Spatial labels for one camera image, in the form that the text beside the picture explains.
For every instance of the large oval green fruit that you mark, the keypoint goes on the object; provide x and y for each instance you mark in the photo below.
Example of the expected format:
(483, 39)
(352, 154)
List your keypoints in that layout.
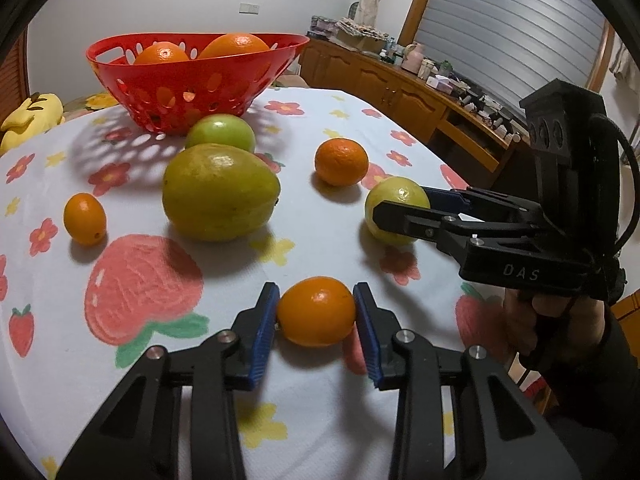
(220, 197)

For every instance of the red perforated plastic basket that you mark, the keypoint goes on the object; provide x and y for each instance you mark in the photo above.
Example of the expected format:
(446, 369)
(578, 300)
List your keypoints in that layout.
(200, 62)

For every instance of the white wall switch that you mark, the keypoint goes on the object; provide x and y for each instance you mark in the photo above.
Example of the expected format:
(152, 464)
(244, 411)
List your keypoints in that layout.
(249, 8)

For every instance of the tissue box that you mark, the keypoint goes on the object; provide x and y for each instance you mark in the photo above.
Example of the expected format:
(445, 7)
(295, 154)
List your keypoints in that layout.
(440, 81)

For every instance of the white floral tablecloth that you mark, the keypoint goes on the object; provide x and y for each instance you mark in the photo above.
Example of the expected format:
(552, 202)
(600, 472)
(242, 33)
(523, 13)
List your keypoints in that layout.
(325, 240)

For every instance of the cluster of small bottles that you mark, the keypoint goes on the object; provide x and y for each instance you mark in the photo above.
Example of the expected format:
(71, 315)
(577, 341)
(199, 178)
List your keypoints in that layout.
(485, 107)

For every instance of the dark stacked boxes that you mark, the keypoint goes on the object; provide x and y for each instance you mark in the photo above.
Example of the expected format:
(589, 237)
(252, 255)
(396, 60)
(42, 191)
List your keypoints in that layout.
(322, 26)

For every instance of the wooden window frame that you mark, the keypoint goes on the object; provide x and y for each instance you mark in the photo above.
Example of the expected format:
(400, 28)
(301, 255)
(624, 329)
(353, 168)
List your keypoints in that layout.
(420, 5)

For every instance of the person's right hand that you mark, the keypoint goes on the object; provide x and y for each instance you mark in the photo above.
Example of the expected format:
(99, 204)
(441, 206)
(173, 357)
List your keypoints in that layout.
(570, 330)

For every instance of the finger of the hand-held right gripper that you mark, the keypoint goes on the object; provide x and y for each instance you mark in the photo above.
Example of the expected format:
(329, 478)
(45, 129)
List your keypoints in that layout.
(450, 198)
(415, 222)

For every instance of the yellow-green lemon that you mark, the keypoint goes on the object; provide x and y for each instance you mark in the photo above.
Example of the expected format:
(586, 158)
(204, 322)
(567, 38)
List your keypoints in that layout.
(395, 192)

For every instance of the small mandarin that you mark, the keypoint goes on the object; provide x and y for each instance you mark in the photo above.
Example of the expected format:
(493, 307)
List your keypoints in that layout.
(341, 161)

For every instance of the pink thermos jug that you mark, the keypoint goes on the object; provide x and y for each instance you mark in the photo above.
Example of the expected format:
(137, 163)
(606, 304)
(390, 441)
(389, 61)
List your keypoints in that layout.
(412, 58)

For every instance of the large orange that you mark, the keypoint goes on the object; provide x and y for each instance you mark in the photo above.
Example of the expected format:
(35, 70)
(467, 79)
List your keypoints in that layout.
(235, 45)

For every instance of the brown slatted wardrobe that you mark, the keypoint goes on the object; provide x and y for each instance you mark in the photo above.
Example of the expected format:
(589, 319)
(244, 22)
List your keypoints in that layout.
(20, 70)

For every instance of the person's right forearm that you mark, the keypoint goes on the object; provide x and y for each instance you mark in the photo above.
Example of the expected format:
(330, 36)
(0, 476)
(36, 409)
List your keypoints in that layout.
(600, 395)

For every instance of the grey window blind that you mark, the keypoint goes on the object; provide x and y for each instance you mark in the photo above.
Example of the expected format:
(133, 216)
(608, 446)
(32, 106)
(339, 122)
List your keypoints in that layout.
(500, 25)

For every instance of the round green citrus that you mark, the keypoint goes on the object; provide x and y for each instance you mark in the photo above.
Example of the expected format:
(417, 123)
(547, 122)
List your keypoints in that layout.
(220, 132)

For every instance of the medium orange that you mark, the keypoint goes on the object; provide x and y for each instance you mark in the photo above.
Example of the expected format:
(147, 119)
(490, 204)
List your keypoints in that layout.
(161, 54)

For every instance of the long wooden cabinet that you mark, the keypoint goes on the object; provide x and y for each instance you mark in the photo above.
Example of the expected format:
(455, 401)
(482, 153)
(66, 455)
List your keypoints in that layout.
(380, 80)

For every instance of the tiny oval orange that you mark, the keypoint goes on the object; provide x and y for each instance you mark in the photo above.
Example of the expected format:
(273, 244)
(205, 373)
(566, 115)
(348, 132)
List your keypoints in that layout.
(85, 218)

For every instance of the yellow plush toy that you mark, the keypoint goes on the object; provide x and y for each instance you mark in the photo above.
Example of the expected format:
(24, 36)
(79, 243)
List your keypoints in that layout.
(30, 120)

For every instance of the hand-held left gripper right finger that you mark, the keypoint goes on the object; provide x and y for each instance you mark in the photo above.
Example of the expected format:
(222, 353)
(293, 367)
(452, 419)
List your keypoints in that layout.
(370, 340)

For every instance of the pile of patterned packets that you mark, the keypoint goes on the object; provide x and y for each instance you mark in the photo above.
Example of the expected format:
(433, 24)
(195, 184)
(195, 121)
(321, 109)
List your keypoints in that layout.
(360, 26)

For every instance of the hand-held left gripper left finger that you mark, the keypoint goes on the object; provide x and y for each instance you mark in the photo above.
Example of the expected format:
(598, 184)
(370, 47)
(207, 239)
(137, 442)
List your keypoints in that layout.
(262, 340)

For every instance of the cardboard box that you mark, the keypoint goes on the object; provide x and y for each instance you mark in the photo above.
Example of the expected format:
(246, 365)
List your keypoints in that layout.
(362, 44)

